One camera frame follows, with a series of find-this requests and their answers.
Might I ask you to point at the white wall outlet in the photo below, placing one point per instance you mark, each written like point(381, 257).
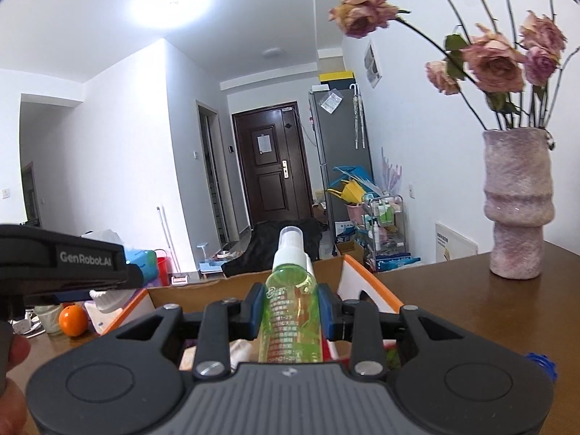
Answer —
point(412, 190)

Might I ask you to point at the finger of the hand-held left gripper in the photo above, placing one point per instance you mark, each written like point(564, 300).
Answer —
point(135, 277)

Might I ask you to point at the blue printed bag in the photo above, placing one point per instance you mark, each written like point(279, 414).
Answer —
point(398, 263)

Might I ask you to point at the white mop stick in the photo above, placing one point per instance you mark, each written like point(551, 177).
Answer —
point(166, 240)

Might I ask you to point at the clear plastic bag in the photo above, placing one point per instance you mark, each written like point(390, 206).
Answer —
point(330, 102)

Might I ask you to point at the white folded umbrella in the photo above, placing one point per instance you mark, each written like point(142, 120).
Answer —
point(359, 118)

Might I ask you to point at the orange and white cardboard box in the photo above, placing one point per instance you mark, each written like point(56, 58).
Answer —
point(199, 294)

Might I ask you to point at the paper sheet on door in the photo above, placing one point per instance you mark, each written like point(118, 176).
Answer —
point(265, 143)

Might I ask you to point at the small brown cardboard box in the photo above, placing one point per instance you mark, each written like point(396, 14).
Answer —
point(350, 251)

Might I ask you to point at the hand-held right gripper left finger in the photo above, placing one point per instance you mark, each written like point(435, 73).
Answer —
point(256, 303)

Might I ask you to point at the clear glass cup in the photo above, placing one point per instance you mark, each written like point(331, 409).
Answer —
point(45, 317)

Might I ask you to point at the grey refrigerator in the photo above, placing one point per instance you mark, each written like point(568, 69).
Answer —
point(335, 145)

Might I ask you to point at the dark brown door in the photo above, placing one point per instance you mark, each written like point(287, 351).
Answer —
point(272, 181)

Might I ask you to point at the pink textured vase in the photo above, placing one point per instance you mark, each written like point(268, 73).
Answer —
point(516, 199)

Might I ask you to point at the orange fruit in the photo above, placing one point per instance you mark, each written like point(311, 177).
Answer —
point(72, 320)

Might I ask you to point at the dried pink rose bouquet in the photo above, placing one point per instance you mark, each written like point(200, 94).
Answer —
point(494, 65)

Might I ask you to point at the green spray bottle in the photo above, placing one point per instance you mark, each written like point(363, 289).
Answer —
point(290, 308)

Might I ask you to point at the blue plastic object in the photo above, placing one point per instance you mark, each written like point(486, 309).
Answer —
point(541, 365)

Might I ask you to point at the person's left hand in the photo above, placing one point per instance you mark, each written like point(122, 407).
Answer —
point(18, 350)

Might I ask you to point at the wall poster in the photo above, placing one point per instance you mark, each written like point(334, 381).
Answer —
point(372, 64)

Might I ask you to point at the purple feather decoration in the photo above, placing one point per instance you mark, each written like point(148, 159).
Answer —
point(388, 174)

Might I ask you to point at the blue plastic stools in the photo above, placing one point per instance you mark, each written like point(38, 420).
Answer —
point(351, 173)

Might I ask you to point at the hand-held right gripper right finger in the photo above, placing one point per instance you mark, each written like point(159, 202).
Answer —
point(324, 308)

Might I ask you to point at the blue tissue pack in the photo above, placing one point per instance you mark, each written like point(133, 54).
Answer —
point(142, 267)

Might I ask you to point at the round ceiling lamp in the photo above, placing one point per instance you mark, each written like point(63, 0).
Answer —
point(272, 52)

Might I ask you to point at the blue and white pack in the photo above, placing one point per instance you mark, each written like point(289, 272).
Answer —
point(346, 231)

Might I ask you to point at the pink plastic bucket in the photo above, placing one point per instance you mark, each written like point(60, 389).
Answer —
point(354, 213)

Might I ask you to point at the pet water dispenser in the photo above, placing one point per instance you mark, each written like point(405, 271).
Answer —
point(206, 265)

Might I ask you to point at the red plastic bucket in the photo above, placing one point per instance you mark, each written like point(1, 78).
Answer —
point(162, 272)

